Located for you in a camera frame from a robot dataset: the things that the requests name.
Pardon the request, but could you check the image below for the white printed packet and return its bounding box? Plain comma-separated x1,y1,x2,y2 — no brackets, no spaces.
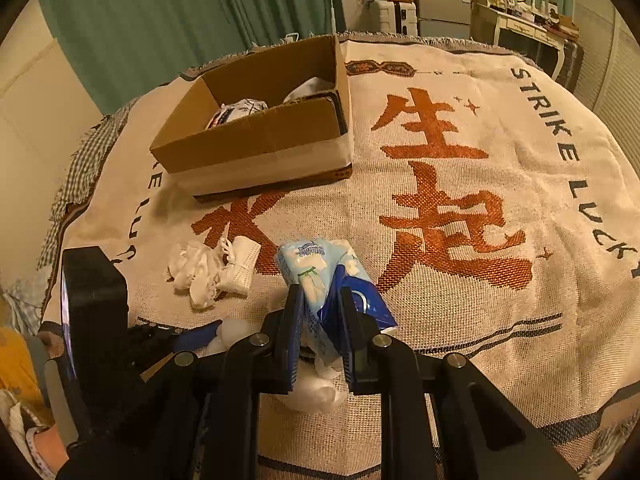
207,98,270,130

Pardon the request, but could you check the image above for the person's left forearm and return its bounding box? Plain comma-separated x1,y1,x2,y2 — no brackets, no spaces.
27,425,71,480

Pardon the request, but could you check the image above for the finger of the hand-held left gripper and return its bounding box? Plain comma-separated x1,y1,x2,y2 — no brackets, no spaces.
128,320,224,362

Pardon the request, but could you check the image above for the white crumpled cloth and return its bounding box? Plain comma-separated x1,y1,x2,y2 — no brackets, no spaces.
167,240,227,311

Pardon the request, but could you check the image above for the white mesh cloth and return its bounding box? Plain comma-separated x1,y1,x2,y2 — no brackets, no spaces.
219,234,264,294

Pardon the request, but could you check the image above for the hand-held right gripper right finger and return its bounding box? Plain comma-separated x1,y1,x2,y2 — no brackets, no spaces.
339,286,582,480

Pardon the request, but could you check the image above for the grey cabinet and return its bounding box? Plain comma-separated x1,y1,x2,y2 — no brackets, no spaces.
416,0,474,41

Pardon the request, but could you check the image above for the printed beige blanket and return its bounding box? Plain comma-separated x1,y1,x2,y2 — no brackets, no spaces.
37,31,640,480

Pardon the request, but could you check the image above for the white appliance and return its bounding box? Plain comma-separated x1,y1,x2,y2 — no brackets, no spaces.
371,0,419,36

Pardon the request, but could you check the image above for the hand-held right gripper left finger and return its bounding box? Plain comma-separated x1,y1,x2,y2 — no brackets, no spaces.
56,285,307,480

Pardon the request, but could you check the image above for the yellow cloth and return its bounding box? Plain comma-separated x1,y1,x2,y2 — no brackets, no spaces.
0,327,53,423

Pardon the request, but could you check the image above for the white cotton wad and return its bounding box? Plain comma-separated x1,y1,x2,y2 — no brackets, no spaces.
207,317,257,357

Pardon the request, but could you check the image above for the green curtain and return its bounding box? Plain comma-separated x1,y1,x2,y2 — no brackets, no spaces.
37,0,347,117

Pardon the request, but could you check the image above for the white vanity table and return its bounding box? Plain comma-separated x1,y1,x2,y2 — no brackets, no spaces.
471,2,581,86

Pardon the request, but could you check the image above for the cardboard box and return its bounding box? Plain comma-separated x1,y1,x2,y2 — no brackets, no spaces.
149,34,354,199

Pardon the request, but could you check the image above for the green checked bedsheet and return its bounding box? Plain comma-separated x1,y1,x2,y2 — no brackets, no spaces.
37,104,132,273

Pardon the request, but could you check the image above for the blue white tissue packet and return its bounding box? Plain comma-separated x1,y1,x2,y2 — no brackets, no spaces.
274,236,399,377

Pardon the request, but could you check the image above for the white folded cloth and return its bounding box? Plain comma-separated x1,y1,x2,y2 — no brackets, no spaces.
283,77,335,104

